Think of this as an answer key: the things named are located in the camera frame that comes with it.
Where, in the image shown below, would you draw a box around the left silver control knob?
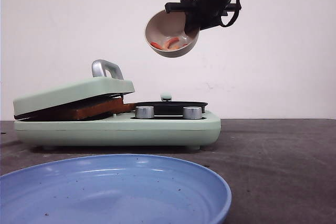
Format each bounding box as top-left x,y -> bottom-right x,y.
135,105 -> 155,119

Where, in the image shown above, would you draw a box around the silver control knob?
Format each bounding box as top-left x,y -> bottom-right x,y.
135,105 -> 155,119
183,106 -> 203,120

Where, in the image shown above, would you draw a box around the right silver control knob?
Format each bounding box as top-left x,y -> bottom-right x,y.
183,106 -> 203,120

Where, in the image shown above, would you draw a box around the sandwich maker hinged lid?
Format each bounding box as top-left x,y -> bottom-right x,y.
13,59 -> 135,120

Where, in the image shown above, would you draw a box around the blue plate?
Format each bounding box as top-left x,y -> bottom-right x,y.
1,154 -> 232,223

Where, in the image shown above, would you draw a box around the mint green sandwich maker base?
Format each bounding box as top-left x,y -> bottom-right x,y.
14,111 -> 221,147

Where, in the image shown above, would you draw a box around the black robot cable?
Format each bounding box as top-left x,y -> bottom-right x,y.
219,0 -> 242,28

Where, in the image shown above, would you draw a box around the black round frying pan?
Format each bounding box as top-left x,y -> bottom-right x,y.
135,93 -> 208,116

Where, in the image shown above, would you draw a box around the pink shrimp pieces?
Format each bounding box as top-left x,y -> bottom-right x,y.
150,37 -> 188,51

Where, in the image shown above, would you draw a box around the beige ribbed bowl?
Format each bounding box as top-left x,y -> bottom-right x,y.
145,10 -> 200,58

